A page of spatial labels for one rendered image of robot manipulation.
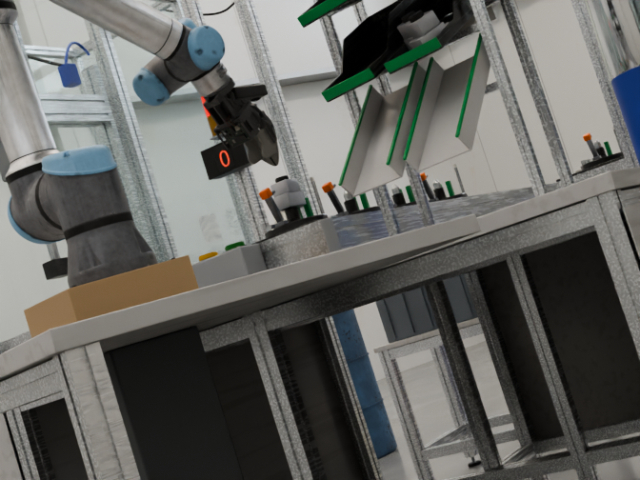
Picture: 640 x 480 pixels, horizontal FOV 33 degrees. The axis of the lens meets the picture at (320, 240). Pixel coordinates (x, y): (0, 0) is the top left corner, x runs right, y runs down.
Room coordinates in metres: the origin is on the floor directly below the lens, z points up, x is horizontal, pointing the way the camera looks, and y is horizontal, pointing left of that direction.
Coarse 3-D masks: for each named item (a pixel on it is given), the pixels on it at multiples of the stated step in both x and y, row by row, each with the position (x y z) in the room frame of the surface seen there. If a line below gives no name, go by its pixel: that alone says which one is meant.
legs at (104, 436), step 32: (64, 352) 1.30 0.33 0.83; (96, 352) 1.32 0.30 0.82; (128, 352) 1.71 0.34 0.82; (160, 352) 1.75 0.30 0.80; (192, 352) 1.78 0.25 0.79; (0, 384) 1.52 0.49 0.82; (32, 384) 1.44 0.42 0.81; (64, 384) 1.32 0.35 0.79; (96, 384) 1.31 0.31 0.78; (128, 384) 1.71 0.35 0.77; (160, 384) 1.74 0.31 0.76; (192, 384) 1.77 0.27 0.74; (96, 416) 1.30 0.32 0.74; (128, 416) 1.70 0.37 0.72; (160, 416) 1.73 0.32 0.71; (192, 416) 1.76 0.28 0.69; (224, 416) 1.79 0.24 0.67; (96, 448) 1.30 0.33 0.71; (128, 448) 1.32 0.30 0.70; (160, 448) 1.72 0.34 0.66; (192, 448) 1.75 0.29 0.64; (224, 448) 1.78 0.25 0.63
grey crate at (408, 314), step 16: (448, 288) 4.20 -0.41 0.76; (464, 288) 4.17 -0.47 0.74; (384, 304) 4.34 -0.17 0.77; (400, 304) 4.32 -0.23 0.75; (416, 304) 4.28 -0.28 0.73; (464, 304) 4.18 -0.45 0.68; (384, 320) 4.37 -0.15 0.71; (400, 320) 4.33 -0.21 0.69; (416, 320) 4.29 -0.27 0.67; (432, 320) 4.26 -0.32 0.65; (464, 320) 4.19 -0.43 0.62; (400, 336) 4.34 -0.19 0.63
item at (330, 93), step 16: (400, 0) 2.26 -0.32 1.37; (384, 16) 2.30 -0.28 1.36; (400, 16) 2.18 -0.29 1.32; (352, 32) 2.26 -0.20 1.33; (368, 32) 2.30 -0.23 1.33; (384, 32) 2.32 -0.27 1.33; (352, 48) 2.25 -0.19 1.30; (368, 48) 2.29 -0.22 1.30; (384, 48) 2.31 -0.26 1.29; (352, 64) 2.24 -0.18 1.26; (368, 64) 2.25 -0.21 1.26; (336, 80) 2.19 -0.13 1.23; (352, 80) 2.09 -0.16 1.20; (368, 80) 2.08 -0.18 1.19; (336, 96) 2.14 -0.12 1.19
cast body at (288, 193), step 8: (288, 176) 2.31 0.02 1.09; (280, 184) 2.30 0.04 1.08; (288, 184) 2.29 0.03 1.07; (296, 184) 2.32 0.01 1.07; (280, 192) 2.30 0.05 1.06; (288, 192) 2.28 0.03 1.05; (296, 192) 2.31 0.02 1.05; (280, 200) 2.29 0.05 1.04; (288, 200) 2.28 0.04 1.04; (296, 200) 2.30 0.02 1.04; (304, 200) 2.33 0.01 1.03; (280, 208) 2.29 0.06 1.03; (288, 208) 2.30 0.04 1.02
